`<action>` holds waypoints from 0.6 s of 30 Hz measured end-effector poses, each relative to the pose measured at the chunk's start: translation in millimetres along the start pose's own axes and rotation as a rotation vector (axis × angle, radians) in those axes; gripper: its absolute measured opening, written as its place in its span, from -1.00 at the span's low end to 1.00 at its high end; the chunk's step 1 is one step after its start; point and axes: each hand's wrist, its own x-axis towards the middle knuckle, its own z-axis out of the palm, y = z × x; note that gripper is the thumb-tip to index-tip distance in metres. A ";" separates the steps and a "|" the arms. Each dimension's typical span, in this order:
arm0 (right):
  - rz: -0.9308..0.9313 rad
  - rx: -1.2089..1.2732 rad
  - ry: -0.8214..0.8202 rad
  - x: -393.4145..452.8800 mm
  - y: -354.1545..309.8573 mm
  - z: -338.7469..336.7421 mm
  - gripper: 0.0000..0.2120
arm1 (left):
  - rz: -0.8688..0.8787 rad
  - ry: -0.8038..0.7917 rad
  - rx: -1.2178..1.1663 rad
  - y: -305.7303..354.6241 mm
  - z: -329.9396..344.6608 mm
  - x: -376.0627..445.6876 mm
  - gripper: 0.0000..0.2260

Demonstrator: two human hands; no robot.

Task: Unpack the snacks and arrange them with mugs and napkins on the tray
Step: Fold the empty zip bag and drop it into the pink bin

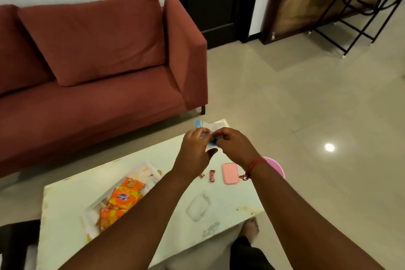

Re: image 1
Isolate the clear zip bag blue seal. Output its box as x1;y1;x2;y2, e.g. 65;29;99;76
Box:
195;119;229;147

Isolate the red fabric sofa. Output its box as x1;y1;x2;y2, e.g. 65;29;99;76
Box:
0;0;208;178

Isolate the person's right hand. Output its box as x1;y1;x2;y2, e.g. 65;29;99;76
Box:
211;127;262;171

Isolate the red thread bracelet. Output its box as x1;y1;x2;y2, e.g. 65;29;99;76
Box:
239;157;267;181

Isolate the person's right forearm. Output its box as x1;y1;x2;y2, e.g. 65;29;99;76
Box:
250;160;385;270

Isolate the black door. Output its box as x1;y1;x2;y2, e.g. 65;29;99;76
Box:
159;0;264;49

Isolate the pink rectangular lid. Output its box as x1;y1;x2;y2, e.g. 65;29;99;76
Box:
221;162;240;185

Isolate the pink plastic bin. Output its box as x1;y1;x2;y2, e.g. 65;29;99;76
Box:
262;156;285;179

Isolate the clear plastic container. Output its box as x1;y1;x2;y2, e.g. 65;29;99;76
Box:
186;193;212;222

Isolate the red sofa back cushion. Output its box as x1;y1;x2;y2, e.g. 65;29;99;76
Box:
0;4;56;96
17;0;167;87

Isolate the person's left hand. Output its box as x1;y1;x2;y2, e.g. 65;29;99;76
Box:
172;127;219;182

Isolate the person's right leg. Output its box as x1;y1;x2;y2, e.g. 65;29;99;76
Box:
229;217;276;270

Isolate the black plastic stool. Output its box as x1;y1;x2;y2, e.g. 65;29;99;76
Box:
0;219;41;270

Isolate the white floral tray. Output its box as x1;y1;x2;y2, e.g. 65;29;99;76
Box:
81;162;164;242

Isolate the person's left forearm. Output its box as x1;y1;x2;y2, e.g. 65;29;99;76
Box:
58;170;197;270

